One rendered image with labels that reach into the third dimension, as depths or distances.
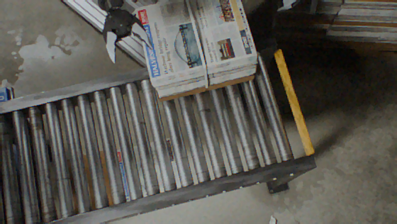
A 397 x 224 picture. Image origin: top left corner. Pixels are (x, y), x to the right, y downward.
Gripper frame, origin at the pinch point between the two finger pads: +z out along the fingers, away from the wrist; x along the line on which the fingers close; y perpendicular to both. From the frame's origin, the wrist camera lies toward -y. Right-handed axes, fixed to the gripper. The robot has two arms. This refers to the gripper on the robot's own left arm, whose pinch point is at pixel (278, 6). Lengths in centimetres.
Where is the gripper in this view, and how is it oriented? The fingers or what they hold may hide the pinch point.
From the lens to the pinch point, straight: 175.1
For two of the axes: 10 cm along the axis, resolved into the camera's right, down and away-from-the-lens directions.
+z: -8.6, 3.3, 3.8
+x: -1.2, 6.0, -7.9
